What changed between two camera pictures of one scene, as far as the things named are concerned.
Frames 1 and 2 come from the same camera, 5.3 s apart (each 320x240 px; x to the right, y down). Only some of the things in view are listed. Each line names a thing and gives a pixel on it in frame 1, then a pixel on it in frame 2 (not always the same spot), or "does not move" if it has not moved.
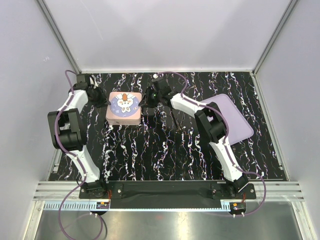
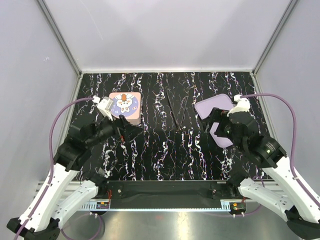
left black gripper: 103,101 → 123,129
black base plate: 166,194 does not move
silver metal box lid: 124,109 does not move
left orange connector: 102,205 does not move
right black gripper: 146,101 → 216,115
